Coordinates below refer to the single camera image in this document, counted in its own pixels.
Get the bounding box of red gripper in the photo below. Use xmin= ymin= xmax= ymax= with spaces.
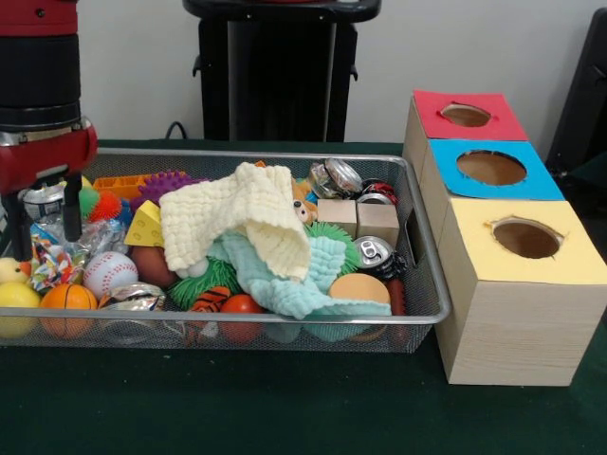
xmin=0 ymin=120 xmax=100 ymax=263

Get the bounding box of colourful fabric knot toy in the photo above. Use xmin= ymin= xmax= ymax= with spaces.
xmin=28 ymin=238 xmax=89 ymax=291

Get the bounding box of cream waffle cloth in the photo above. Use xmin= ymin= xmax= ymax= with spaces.
xmin=158 ymin=162 xmax=313 ymax=281

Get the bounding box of light blue waffle cloth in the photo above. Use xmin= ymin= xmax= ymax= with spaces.
xmin=206 ymin=230 xmax=394 ymax=319

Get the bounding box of silver mesh bin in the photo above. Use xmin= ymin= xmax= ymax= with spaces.
xmin=0 ymin=147 xmax=451 ymax=355

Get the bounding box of wooden box with three holes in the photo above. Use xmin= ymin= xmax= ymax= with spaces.
xmin=402 ymin=89 xmax=607 ymax=388

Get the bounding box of orange toy basketball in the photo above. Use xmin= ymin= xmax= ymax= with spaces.
xmin=39 ymin=282 xmax=100 ymax=340

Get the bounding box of white toy baseball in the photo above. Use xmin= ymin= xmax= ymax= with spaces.
xmin=83 ymin=250 xmax=139 ymax=300

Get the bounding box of yellow cheese wedge toy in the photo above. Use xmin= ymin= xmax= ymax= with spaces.
xmin=123 ymin=199 xmax=166 ymax=248

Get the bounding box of purple spiky ball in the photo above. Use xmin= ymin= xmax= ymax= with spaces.
xmin=128 ymin=170 xmax=205 ymax=214

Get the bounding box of orange sponge disc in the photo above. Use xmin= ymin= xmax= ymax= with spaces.
xmin=328 ymin=273 xmax=393 ymax=304

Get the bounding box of black can silver top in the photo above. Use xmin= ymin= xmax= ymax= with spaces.
xmin=353 ymin=235 xmax=408 ymax=281

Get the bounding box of dark green side tablecloth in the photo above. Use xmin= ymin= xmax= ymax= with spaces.
xmin=562 ymin=154 xmax=607 ymax=180

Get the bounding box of black upright panel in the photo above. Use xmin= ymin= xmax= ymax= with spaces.
xmin=544 ymin=7 xmax=607 ymax=165

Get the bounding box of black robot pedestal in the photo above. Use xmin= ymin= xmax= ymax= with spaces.
xmin=182 ymin=0 xmax=383 ymax=142

